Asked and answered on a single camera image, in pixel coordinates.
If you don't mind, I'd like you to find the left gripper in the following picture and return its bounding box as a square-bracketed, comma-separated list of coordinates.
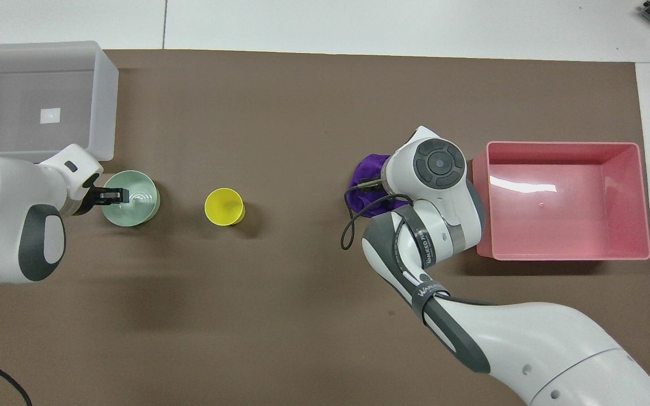
[71, 174, 103, 217]

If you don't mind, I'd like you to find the pale green cup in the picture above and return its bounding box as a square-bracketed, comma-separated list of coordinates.
[101, 170, 161, 228]

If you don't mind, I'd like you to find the yellow cup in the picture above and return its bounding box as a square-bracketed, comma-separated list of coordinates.
[204, 188, 246, 227]

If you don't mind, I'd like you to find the translucent white plastic bin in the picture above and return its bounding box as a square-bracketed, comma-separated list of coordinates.
[0, 41, 120, 165]

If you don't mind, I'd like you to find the pink plastic bin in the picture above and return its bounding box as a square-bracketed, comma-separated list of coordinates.
[471, 141, 650, 262]

